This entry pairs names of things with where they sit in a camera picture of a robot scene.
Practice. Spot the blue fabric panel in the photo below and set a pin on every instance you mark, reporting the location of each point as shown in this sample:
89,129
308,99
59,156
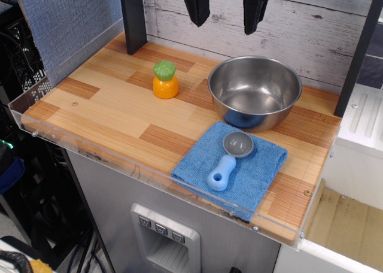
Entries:
68,32

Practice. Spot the clear acrylic table guard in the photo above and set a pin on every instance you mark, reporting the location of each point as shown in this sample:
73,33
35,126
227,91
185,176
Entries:
106,111

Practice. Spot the blue and grey toy spoon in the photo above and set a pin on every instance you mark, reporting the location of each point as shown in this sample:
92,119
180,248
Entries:
236,145

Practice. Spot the dark vertical post left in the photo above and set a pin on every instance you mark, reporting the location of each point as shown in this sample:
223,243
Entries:
134,24

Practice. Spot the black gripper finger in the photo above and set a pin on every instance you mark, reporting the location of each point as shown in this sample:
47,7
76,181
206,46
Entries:
254,11
198,11

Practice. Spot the orange toy carrot green top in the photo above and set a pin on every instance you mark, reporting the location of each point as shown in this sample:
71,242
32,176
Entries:
165,83

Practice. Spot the blue folded cloth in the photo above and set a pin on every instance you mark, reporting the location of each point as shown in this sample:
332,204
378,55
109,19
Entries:
236,184

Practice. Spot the dark vertical post right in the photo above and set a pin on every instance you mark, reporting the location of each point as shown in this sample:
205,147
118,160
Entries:
359,55

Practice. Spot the dark vertical post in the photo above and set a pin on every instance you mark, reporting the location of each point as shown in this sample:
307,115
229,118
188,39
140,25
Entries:
134,24
359,55

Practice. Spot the white toy sink unit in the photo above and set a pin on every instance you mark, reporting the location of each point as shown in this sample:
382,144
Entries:
344,231

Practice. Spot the stainless steel bowl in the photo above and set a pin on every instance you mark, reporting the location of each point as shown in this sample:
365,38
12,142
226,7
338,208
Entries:
254,93

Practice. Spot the grey toy fridge dispenser panel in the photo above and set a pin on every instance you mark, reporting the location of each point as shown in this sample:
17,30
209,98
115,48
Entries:
166,245

